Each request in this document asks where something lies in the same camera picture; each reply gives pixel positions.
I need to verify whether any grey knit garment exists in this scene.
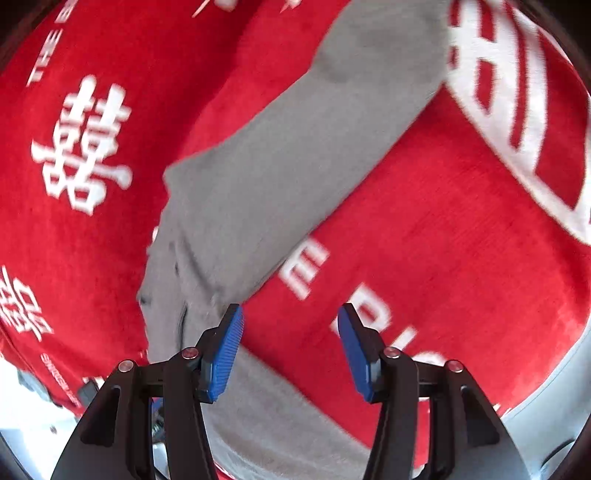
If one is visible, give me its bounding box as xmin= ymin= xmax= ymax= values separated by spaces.
xmin=136 ymin=0 xmax=452 ymax=480

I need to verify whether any red printed blanket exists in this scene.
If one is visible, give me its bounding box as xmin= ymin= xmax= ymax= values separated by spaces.
xmin=0 ymin=0 xmax=591 ymax=480

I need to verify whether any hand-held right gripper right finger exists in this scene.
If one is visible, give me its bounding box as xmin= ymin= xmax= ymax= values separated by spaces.
xmin=337 ymin=302 xmax=532 ymax=480

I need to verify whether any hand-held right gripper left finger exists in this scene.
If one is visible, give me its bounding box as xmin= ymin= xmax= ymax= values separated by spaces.
xmin=51 ymin=303 xmax=245 ymax=480

